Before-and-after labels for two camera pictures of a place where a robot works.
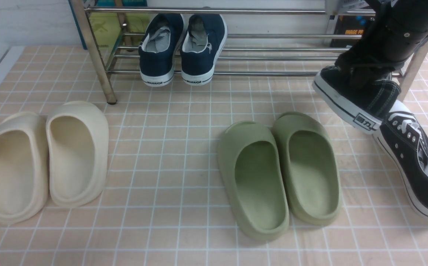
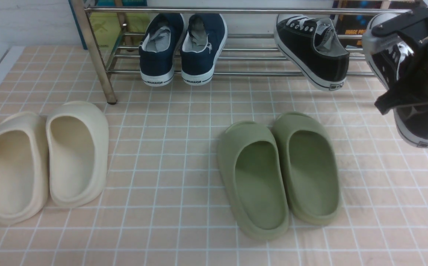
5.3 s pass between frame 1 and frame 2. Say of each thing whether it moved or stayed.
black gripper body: moved
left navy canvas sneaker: stayed
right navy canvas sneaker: stayed
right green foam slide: stayed
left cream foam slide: stayed
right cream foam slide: stayed
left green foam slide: stayed
